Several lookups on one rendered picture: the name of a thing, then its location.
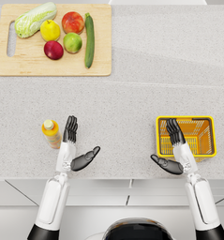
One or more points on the yellow slatted basket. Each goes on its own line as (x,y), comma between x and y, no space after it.
(191,136)

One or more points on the lemon tea bottle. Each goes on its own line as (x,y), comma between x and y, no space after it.
(52,133)

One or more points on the dark round robot body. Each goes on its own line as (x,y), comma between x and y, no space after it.
(137,229)

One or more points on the wooden cutting board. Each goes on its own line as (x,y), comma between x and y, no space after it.
(54,65)

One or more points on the dark red apple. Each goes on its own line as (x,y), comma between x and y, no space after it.
(53,50)

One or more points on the green apple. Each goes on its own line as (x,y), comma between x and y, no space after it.
(72,42)

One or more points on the green cucumber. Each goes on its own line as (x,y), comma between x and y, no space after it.
(90,40)

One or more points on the yellow pear-shaped fruit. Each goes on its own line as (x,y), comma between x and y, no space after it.
(50,30)

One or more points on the napa cabbage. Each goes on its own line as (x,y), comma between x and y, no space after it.
(33,20)

